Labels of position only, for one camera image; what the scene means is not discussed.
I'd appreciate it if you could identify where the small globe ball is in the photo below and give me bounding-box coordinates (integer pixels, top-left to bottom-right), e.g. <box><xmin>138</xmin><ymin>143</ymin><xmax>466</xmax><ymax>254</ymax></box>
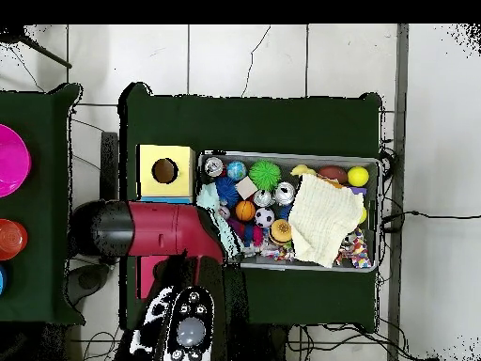
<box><xmin>225</xmin><ymin>160</ymin><xmax>249</xmax><ymax>182</ymax></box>

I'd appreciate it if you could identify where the small silver can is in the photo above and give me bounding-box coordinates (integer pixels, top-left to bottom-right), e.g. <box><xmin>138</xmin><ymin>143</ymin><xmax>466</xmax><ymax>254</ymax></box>
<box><xmin>253</xmin><ymin>188</ymin><xmax>273</xmax><ymax>209</ymax></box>

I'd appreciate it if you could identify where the large green spiky ball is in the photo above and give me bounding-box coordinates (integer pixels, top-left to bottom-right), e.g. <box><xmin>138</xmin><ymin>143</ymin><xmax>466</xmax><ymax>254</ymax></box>
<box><xmin>248</xmin><ymin>159</ymin><xmax>283</xmax><ymax>192</ymax></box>

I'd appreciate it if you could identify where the blue spiky ball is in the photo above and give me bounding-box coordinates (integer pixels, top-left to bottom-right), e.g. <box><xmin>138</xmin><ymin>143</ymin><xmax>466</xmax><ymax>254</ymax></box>
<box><xmin>215</xmin><ymin>177</ymin><xmax>241</xmax><ymax>208</ymax></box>

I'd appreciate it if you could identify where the brown toy football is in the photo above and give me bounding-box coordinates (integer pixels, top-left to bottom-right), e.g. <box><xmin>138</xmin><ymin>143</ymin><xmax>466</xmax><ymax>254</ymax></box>
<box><xmin>318</xmin><ymin>165</ymin><xmax>349</xmax><ymax>185</ymax></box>

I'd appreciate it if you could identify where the red cup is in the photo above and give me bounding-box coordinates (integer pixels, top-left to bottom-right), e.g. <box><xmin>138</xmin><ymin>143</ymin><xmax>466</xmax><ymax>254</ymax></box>
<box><xmin>0</xmin><ymin>218</ymin><xmax>29</xmax><ymax>261</ymax></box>

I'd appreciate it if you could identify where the wooden cube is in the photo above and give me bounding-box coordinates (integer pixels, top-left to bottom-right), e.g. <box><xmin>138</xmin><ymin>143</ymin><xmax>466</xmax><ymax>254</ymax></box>
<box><xmin>234</xmin><ymin>176</ymin><xmax>260</xmax><ymax>200</ymax></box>

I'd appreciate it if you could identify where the pink bowl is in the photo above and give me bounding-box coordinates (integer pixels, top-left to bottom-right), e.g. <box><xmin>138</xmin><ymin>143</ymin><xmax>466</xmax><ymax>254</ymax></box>
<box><xmin>0</xmin><ymin>123</ymin><xmax>32</xmax><ymax>199</ymax></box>

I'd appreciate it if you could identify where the small orange basketball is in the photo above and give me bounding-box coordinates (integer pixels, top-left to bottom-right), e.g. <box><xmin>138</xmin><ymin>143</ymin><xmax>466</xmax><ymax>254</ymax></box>
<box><xmin>234</xmin><ymin>199</ymin><xmax>257</xmax><ymax>223</ymax></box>

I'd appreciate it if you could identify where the silver can with open top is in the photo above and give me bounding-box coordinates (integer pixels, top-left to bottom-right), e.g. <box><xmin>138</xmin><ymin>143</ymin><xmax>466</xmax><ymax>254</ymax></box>
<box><xmin>273</xmin><ymin>180</ymin><xmax>298</xmax><ymax>207</ymax></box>

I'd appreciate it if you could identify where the yellow ball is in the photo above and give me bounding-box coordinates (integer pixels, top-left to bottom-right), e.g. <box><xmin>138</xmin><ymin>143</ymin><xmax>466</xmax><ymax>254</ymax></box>
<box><xmin>348</xmin><ymin>165</ymin><xmax>370</xmax><ymax>188</ymax></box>

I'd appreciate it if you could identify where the small soccer ball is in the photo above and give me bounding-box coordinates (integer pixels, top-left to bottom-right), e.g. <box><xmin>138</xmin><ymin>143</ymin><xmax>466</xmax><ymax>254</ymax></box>
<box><xmin>254</xmin><ymin>206</ymin><xmax>276</xmax><ymax>229</ymax></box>

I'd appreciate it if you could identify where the dark green table cloth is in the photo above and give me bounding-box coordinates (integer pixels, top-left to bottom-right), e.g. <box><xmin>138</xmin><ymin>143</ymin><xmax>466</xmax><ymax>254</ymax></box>
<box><xmin>118</xmin><ymin>82</ymin><xmax>384</xmax><ymax>331</ymax></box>

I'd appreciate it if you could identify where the black floor stand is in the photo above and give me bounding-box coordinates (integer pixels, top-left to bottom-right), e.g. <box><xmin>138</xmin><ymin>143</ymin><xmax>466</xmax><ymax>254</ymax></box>
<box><xmin>66</xmin><ymin>131</ymin><xmax>120</xmax><ymax>301</ymax></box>

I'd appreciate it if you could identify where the clear mesh bin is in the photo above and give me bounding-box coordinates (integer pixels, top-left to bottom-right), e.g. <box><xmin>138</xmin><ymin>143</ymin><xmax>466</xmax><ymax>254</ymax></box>
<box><xmin>194</xmin><ymin>149</ymin><xmax>380</xmax><ymax>274</ymax></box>

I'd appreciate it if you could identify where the cream yellow muslin cloth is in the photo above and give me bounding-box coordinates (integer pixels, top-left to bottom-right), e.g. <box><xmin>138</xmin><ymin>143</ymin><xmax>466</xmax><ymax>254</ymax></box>
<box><xmin>288</xmin><ymin>174</ymin><xmax>367</xmax><ymax>268</ymax></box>

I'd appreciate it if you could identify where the mint green muslin cloth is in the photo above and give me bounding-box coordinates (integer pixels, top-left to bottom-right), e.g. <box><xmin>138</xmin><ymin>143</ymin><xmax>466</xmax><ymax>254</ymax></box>
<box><xmin>194</xmin><ymin>182</ymin><xmax>245</xmax><ymax>260</ymax></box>

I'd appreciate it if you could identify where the green cloth side table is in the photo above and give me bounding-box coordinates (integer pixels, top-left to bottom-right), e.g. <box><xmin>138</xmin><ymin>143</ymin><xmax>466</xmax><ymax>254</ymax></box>
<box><xmin>0</xmin><ymin>84</ymin><xmax>84</xmax><ymax>326</ymax></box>

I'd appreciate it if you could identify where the silver can with pull tab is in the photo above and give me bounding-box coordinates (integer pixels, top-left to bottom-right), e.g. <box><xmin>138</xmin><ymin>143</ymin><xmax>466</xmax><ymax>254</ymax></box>
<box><xmin>203</xmin><ymin>155</ymin><xmax>226</xmax><ymax>179</ymax></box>

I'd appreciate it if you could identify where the wooden box with three holes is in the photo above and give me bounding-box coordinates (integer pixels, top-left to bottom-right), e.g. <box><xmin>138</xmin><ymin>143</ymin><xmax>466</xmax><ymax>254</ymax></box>
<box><xmin>135</xmin><ymin>144</ymin><xmax>198</xmax><ymax>300</ymax></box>

